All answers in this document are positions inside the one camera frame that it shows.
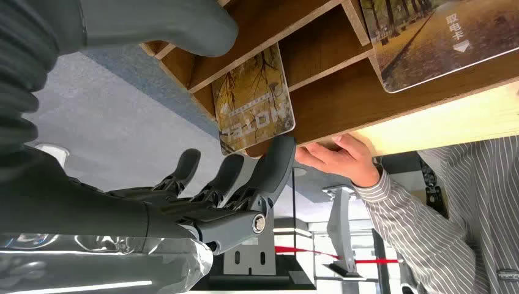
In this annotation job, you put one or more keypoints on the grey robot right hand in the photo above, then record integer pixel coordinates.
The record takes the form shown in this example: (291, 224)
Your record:
(81, 207)

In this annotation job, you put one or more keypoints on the hotel print key card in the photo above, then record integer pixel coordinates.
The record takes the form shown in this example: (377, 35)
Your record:
(253, 101)

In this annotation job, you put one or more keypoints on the wooden card rack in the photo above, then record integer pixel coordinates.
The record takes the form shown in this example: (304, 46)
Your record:
(324, 52)

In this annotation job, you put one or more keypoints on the tree path print key card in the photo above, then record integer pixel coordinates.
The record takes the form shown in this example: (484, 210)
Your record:
(430, 44)

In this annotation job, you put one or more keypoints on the person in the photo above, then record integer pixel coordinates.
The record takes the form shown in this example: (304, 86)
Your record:
(486, 194)

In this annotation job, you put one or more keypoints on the white box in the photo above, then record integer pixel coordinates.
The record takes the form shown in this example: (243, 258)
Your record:
(54, 152)

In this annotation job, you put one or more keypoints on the grey metal stand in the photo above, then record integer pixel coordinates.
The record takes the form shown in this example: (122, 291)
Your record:
(340, 231)

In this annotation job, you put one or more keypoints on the black hanging equipment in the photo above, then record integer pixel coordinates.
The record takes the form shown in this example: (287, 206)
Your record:
(434, 190)

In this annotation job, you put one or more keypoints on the red barrier tape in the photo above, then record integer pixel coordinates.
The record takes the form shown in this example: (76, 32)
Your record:
(365, 261)

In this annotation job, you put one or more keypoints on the black base platform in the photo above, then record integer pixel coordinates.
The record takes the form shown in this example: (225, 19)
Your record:
(263, 282)

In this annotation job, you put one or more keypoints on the ribbed grey right arm sleeve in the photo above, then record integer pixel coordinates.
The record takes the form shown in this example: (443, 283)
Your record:
(24, 61)

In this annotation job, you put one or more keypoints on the grey slotted metal bracket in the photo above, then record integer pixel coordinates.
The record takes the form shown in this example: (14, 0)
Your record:
(253, 253)

